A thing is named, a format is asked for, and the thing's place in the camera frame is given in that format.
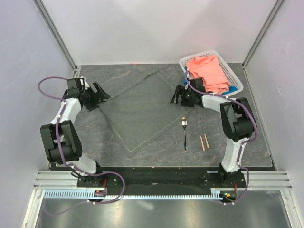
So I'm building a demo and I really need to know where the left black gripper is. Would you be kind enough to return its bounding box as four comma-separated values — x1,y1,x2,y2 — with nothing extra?
81,82,110,112

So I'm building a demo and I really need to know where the grey cloth napkin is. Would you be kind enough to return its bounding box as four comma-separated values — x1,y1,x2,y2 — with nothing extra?
100,69,192,156

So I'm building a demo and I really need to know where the right metal chopstick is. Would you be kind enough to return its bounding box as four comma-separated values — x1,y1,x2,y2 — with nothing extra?
200,118,209,149

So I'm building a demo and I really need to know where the salmon pink cloth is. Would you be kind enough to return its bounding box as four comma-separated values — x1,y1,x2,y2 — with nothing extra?
186,55,231,95

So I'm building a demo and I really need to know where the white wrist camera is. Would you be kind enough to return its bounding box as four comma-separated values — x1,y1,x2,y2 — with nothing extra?
79,76,90,90
185,71,193,80

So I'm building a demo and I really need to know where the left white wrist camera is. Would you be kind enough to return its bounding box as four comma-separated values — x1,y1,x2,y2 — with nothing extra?
79,76,90,90

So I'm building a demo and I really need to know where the white plastic basket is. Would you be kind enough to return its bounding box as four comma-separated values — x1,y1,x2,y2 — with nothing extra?
179,50,244,96

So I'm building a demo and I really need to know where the silver metal fork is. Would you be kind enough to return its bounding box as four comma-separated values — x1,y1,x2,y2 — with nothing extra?
181,117,188,152

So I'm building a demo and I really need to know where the blue cloth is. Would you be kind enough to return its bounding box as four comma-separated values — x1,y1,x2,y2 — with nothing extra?
191,73,238,95

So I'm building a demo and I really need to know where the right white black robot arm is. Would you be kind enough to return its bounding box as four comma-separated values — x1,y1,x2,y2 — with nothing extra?
170,79,257,187

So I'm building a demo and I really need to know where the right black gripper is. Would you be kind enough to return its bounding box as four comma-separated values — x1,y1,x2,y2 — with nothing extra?
170,85,195,108

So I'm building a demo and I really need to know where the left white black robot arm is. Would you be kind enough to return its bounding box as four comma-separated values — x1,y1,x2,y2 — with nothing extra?
38,77,111,187

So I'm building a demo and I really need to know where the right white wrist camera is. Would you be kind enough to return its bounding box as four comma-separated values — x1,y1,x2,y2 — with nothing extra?
185,71,193,80

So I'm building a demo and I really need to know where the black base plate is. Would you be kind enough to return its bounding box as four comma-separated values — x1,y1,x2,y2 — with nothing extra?
71,167,246,195

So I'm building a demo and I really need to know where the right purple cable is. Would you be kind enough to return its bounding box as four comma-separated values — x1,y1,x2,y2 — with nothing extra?
184,71,259,206

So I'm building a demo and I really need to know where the slotted cable duct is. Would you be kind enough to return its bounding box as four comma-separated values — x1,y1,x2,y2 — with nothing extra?
44,189,223,200

